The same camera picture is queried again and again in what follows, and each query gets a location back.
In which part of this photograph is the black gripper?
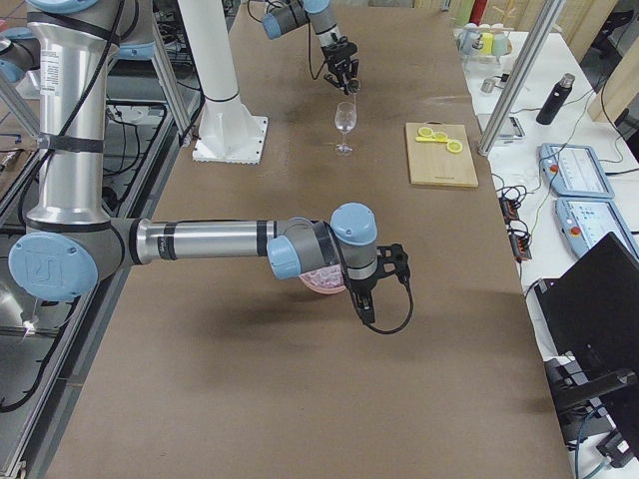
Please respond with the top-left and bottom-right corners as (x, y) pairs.
(321, 41), (358, 83)
(346, 243), (410, 324)

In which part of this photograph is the steel double jigger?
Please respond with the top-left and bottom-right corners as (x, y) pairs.
(346, 79), (360, 95)

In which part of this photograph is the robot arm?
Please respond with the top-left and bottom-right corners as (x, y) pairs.
(261, 1), (359, 95)
(8, 1), (413, 334)

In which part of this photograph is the clear ice cubes pile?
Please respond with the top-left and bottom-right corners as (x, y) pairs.
(302, 264), (343, 289)

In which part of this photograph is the clear wine glass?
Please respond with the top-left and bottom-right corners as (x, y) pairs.
(334, 102), (357, 156)

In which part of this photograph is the pink bowl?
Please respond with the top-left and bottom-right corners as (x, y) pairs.
(299, 264), (345, 295)

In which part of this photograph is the wooden cutting board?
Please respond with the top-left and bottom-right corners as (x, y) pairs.
(404, 122), (478, 188)

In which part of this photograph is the top lemon slice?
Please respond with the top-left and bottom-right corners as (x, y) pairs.
(446, 141), (463, 154)

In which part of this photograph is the yellow plastic cup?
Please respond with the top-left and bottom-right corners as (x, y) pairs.
(479, 32), (494, 55)

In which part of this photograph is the brown table mat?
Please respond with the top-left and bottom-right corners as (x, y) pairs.
(47, 8), (571, 478)

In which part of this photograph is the digital kitchen scale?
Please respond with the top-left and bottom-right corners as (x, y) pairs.
(477, 114), (525, 145)

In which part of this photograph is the black thermos bottle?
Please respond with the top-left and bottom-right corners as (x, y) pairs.
(535, 73), (575, 126)

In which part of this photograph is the black monitor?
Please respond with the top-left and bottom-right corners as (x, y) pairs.
(534, 233), (638, 379)

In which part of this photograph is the blue teach pendant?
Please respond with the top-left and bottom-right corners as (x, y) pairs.
(538, 143), (615, 200)
(554, 197), (638, 258)

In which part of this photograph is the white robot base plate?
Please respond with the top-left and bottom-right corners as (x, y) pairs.
(192, 114), (269, 165)

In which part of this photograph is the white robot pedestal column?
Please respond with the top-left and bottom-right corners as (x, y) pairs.
(179, 0), (239, 103)

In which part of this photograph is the aluminium frame post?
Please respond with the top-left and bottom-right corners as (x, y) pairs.
(477, 0), (566, 158)

